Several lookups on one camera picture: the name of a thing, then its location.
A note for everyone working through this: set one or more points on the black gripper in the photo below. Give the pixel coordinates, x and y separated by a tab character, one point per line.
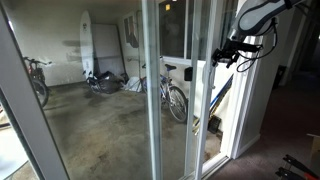
238	48

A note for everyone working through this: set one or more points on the white sliding glass door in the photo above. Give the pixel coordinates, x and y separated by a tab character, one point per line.
204	110

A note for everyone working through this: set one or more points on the white screen door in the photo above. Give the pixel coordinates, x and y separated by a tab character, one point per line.
190	133

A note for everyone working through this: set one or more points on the fixed glass door panel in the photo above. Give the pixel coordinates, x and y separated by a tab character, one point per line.
30	116

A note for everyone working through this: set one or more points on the blue ski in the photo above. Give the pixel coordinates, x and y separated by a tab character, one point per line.
221	91

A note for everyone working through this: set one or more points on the blue silver bicycle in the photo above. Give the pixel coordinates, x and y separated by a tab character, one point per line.
170	67

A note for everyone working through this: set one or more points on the black plastic bin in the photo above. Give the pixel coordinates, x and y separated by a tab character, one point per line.
214	125

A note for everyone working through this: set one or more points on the white crumpled cloth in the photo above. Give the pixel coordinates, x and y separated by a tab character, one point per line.
133	86

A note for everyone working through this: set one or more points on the black garbage bag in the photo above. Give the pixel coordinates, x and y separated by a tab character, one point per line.
110	83

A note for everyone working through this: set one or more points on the cardboard box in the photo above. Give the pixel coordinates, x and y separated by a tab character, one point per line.
315	150

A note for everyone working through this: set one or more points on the white surfboard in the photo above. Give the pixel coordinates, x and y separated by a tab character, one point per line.
86	43

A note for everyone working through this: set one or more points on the red bicycle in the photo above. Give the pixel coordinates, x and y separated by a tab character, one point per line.
37	71

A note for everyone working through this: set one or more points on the black wall box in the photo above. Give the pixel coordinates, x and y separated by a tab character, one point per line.
188	74

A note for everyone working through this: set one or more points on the white window frame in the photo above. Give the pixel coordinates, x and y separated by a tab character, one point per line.
245	110

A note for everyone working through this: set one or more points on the patio wall window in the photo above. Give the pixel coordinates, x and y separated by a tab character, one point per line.
171	33

